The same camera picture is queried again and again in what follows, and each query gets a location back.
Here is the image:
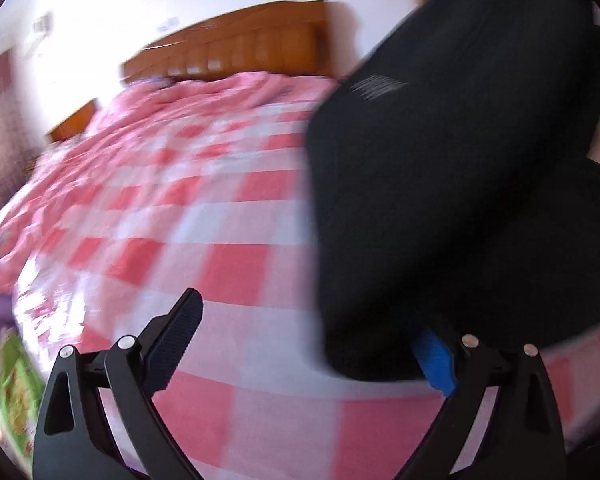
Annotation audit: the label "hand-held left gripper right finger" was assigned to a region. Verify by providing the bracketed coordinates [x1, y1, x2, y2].
[400, 330, 566, 480]

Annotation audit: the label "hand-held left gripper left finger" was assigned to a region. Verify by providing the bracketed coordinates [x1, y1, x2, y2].
[32, 287, 204, 480]

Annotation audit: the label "black pants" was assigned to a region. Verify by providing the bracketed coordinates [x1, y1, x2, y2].
[305, 0, 600, 382]

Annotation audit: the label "pink white checked bed sheet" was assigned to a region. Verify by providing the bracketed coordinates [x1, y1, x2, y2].
[0, 95, 600, 480]

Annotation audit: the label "green printed package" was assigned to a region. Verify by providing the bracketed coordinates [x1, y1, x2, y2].
[0, 329, 47, 457]

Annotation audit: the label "brown wooden nightstand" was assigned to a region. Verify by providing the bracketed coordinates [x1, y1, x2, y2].
[46, 99, 99, 144]

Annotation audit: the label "pink quilt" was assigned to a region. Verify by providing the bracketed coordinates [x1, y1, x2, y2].
[87, 71, 342, 127]

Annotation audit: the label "floral red curtain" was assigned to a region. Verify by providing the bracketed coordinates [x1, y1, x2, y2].
[0, 50, 37, 223]

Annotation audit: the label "wooden bed headboard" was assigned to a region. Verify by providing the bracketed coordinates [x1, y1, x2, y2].
[122, 0, 332, 82]

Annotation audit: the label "white air conditioner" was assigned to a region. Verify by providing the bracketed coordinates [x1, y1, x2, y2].
[30, 14, 54, 42]

